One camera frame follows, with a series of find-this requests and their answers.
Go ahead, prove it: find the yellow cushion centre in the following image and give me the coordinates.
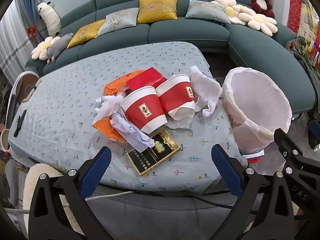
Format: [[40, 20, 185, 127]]
[[137, 0, 177, 24]]

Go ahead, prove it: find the black gold cigarette box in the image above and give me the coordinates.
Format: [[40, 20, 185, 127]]
[[127, 129, 181, 176]]

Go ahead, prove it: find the orange wrapper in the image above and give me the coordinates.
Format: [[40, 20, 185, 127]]
[[93, 116, 126, 143]]

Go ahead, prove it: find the light green cushion left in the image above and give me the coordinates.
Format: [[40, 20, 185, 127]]
[[98, 8, 139, 36]]

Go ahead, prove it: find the white tissue sheet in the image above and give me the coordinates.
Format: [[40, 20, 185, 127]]
[[165, 112, 196, 129]]

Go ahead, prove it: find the floral light blue tablecloth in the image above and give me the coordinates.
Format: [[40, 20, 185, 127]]
[[8, 42, 247, 193]]

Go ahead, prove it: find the white paper receipt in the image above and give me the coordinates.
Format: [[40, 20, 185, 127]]
[[110, 106, 155, 153]]

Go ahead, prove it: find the daisy flower pillow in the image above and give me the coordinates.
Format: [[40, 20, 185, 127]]
[[212, 0, 247, 25], [239, 6, 278, 37]]

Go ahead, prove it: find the daisy flower pillow lower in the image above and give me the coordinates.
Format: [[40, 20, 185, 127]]
[[239, 6, 278, 37]]

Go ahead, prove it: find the potted flower arrangement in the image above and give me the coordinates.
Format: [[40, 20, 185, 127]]
[[289, 35, 319, 69]]

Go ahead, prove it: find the red paper box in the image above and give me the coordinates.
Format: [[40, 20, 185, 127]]
[[127, 67, 167, 91]]

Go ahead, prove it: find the white mug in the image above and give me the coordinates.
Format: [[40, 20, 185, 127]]
[[1, 129, 10, 152]]

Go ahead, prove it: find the light green cushion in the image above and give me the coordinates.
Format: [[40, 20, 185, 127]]
[[185, 0, 231, 24], [98, 8, 139, 36]]

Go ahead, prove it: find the white lined trash bin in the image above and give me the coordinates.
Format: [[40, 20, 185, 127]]
[[222, 67, 292, 154]]

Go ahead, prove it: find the dark green sectional sofa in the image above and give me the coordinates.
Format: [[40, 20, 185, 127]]
[[26, 0, 316, 114]]

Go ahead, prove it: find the white sheep plush toy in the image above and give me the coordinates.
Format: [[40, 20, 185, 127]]
[[36, 2, 61, 37]]

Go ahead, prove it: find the orange plastic bag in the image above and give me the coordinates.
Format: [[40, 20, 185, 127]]
[[104, 70, 144, 95]]

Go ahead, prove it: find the red paper cup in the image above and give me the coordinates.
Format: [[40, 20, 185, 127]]
[[156, 74, 195, 121], [121, 86, 167, 134]]

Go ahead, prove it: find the white glove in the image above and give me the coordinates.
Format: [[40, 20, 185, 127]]
[[92, 92, 126, 126], [187, 66, 222, 118]]

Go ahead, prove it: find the daisy pillow far left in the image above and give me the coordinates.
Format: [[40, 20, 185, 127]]
[[31, 36, 61, 61]]

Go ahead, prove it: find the grey mouse plush toy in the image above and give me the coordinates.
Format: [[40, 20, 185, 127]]
[[46, 33, 74, 63]]

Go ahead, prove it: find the black remote on table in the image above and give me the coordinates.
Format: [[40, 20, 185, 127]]
[[14, 110, 27, 138]]

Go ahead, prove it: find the yellow cushion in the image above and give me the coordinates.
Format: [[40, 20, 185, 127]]
[[137, 0, 177, 24], [67, 20, 105, 48]]

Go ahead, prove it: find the light green cushion right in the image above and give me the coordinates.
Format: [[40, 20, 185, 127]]
[[185, 0, 231, 24]]

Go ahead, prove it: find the wooden chair white frame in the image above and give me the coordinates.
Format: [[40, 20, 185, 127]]
[[5, 70, 40, 128]]

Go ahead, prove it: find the daisy flower pillow upper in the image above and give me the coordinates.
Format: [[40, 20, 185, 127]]
[[212, 0, 247, 25]]

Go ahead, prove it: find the yellow cushion left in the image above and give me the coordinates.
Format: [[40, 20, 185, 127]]
[[67, 20, 105, 48]]

